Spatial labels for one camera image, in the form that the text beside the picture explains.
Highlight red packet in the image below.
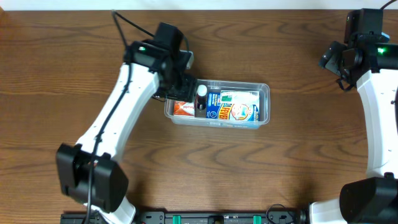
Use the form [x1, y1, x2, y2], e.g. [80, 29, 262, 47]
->
[174, 101, 195, 117]

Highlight black bottle white cap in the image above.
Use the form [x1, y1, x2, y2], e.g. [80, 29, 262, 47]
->
[195, 85, 208, 118]

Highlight blue KoolFever box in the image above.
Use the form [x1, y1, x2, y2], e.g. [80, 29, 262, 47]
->
[206, 92, 260, 121]

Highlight white toothpaste box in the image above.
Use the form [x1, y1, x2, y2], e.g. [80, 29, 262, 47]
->
[220, 90, 260, 105]

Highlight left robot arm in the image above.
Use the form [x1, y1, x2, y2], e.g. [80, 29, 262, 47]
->
[56, 22, 198, 223]

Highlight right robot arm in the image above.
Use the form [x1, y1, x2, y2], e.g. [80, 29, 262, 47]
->
[307, 8, 397, 223]

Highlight clear plastic container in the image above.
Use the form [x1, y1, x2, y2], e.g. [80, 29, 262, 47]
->
[164, 79, 271, 129]

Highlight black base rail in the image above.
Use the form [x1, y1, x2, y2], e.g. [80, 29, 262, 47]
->
[60, 210, 312, 224]

